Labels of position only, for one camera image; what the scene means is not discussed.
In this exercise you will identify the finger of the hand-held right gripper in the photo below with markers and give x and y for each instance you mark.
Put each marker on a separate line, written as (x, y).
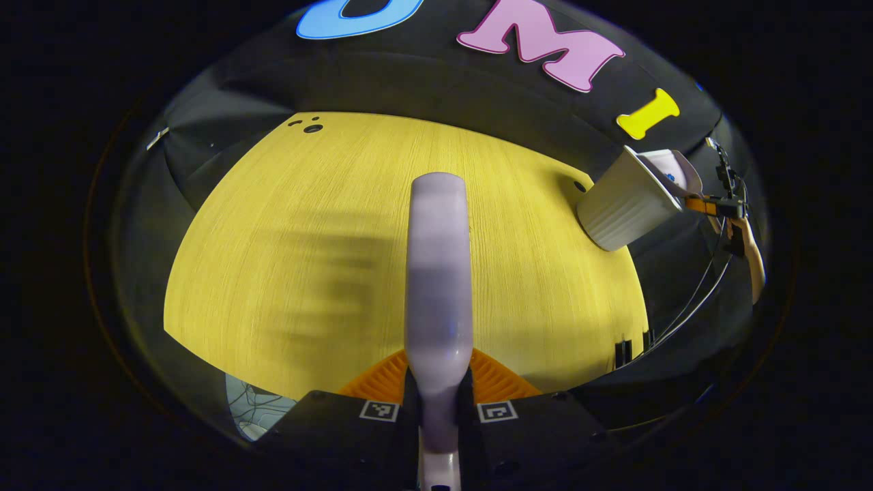
(701, 204)

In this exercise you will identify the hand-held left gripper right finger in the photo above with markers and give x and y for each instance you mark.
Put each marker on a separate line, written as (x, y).
(539, 436)

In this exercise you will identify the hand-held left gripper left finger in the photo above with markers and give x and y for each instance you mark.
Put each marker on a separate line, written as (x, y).
(341, 436)

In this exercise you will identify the white ribbed garbage bin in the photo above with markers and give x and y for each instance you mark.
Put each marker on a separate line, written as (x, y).
(624, 204)

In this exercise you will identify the small lilac broom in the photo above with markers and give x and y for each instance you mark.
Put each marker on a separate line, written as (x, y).
(438, 273)

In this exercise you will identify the black table clamp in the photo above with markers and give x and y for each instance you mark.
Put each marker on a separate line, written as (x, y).
(624, 353)
(648, 339)

